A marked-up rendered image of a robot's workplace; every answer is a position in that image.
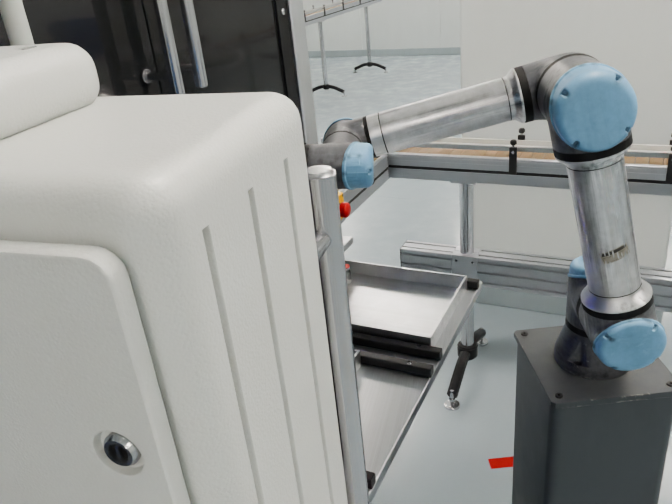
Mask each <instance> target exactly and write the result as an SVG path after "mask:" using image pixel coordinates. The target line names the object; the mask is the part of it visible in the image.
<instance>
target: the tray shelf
mask: <svg viewBox="0 0 672 504"><path fill-rule="evenodd" d="M481 290H482V281H479V288H478V290H476V289H469V288H467V291H466V292H465V294H464V296H463V298H462V299H461V301H460V303H459V305H458V306H457V308H456V310H455V312H454V313H453V315H452V317H451V319H450V321H449V322H448V324H447V326H446V328H445V329H444V331H443V333H442V335H441V336H440V338H439V340H438V342H437V343H436V345H435V347H439V348H442V353H443V356H442V358H441V360H440V361H439V360H434V359H428V358H423V357H418V356H413V355H407V354H402V353H397V352H394V353H396V354H395V356H394V357H396V358H401V359H406V360H412V361H417V362H422V363H427V364H432V365H433V368H434V373H433V375H432V377H431V378H429V377H424V376H419V375H414V374H409V373H404V372H400V371H395V370H390V369H385V368H380V367H375V366H370V365H365V364H361V366H360V368H359V369H358V371H357V372H356V375H357V385H358V395H359V405H360V415H361V425H362V435H363V444H364V454H365V464H366V470H367V471H370V472H374V473H375V476H376V483H375V485H374V487H373V489H368V494H369V504H371V502H372V500H373V498H374V496H375V494H376V492H377V490H378V488H379V486H380V484H381V482H382V480H383V479H384V477H385V475H386V473H387V471H388V469H389V467H390V465H391V463H392V461H393V459H394V457H395V455H396V454H397V452H398V450H399V448H400V446H401V444H402V442H403V440H404V438H405V436H406V434H407V432H408V430H409V428H410V427H411V425H412V423H413V421H414V419H415V417H416V415H417V413H418V411H419V409H420V407H421V405H422V403H423V401H424V400H425V398H426V396H427V394H428V392H429V390H430V388H431V386H432V384H433V382H434V380H435V378H436V376H437V374H438V373H439V371H440V369H441V367H442V365H443V363H444V361H445V359H446V357H447V355H448V353H449V351H450V349H451V347H452V346H453V344H454V342H455V340H456V338H457V336H458V334H459V332H460V330H461V328H462V326H463V324H464V322H465V320H466V319H467V317H468V315H469V313H470V311H471V309H472V307H473V305H474V303H475V301H476V299H477V297H478V295H479V293H480V292H481Z"/></svg>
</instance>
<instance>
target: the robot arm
mask: <svg viewBox="0 0 672 504"><path fill-rule="evenodd" d="M637 111H638V103H637V98H636V94H635V92H634V89H633V88H632V86H631V84H630V83H629V81H628V80H627V79H626V78H625V76H624V75H623V74H621V73H620V72H619V71H618V70H616V69H615V68H613V67H611V66H608V65H606V64H603V63H601V62H600V61H598V60H597V59H596V58H594V57H592V56H590V55H588V54H584V53H580V52H568V53H563V54H558V55H555V56H551V57H548V58H544V59H541V60H538V61H535V62H531V63H528V64H525V65H522V66H518V67H515V68H512V69H510V71H509V72H508V74H507V75H506V76H505V77H502V78H498V79H495V80H491V81H488V82H484V83H481V84H477V85H474V86H470V87H467V88H463V89H459V90H456V91H452V92H449V93H445V94H442V95H438V96H435V97H431V98H428V99H424V100H421V101H417V102H414V103H410V104H407V105H403V106H400V107H396V108H393V109H389V110H385V111H382V112H378V113H375V114H371V115H368V116H364V117H360V118H357V119H353V118H349V117H343V118H339V119H337V120H335V121H334V122H333V123H332V124H331V125H330V126H329V127H328V128H327V130H326V132H325V134H324V137H323V144H304V147H305V156H306V164H307V168H308V167H311V166H316V165H327V166H330V167H331V168H332V169H334V170H335V171H336V177H337V187H338V189H348V190H354V189H358V188H369V187H370V186H372V184H373V182H374V158H373V157H377V156H381V155H385V154H388V153H392V152H396V151H400V150H403V149H407V148H411V147H414V146H418V145H422V144H426V143H429V142H433V141H437V140H441V139H444V138H448V137H452V136H456V135H459V134H463V133H467V132H471V131H474V130H478V129H482V128H486V127H489V126H493V125H497V124H501V123H504V122H508V121H512V120H517V121H519V122H521V123H527V122H531V121H535V120H547V122H548V127H549V132H550V137H551V143H552V148H553V153H554V157H555V159H556V160H557V161H559V162H561V163H563V164H565V165H566V168H567V173H568V179H569V185H570V190H571V196H572V201H573V207H574V212H575V218H576V223H577V229H578V235H579V240H580V246H581V251H582V256H580V257H578V258H575V259H574V260H573V261H572V262H571V263H570V267H569V273H568V274H567V276H568V290H567V303H566V318H565V324H564V326H563V328H562V330H561V332H560V334H559V336H558V338H557V340H556V342H555V348H554V357H555V360H556V362H557V363H558V364H559V365H560V366H561V367H562V368H563V369H564V370H566V371H567V372H569V373H571V374H573V375H576V376H579V377H582V378H586V379H592V380H610V379H615V378H618V377H621V376H623V375H624V374H626V373H627V372H628V371H630V370H636V369H640V368H643V367H645V366H648V365H650V364H651V363H653V362H654V361H655V359H656V358H658V357H660V356H661V355H662V353H663V352H664V350H665V348H666V344H667V336H666V333H665V329H664V327H663V326H662V324H661V323H659V322H658V320H657V317H656V312H655V305H654V297H653V290H652V287H651V285H650V284H649V283H648V282H646V281H645V280H643V279H641V275H640V268H639V260H638V253H637V246H636V239H635V232H634V224H633V217H632V210H631V203H630V196H629V188H628V181H627V174H626V167H625V159H624V154H625V153H626V151H627V150H628V149H629V148H630V147H631V146H632V144H633V138H632V130H631V128H632V127H633V126H634V123H635V121H636V117H637Z"/></svg>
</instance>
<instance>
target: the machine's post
mask: <svg viewBox="0 0 672 504"><path fill-rule="evenodd" d="M287 8H288V16H289V24H290V33H291V41H292V49H293V57H294V65H295V74H296V82H297V90H298V98H299V107H300V115H301V123H302V131H303V139H304V143H306V144H318V136H317V127H316V118H315V109H314V100H313V91H312V82H311V73H310V64H309V55H308V46H307V37H306V28H305V19H304V10H303V1H302V0H287Z"/></svg>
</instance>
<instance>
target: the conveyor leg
mask: <svg viewBox="0 0 672 504"><path fill-rule="evenodd" d="M450 183H457V184H459V209H460V253H462V254H466V255H468V254H472V253H474V185H476V184H477V183H467V182H452V181H450ZM461 345H462V346H464V347H472V346H473V345H474V305H473V307H472V309H471V311H470V313H469V315H468V317H467V319H466V320H465V322H464V324H463V326H462V328H461Z"/></svg>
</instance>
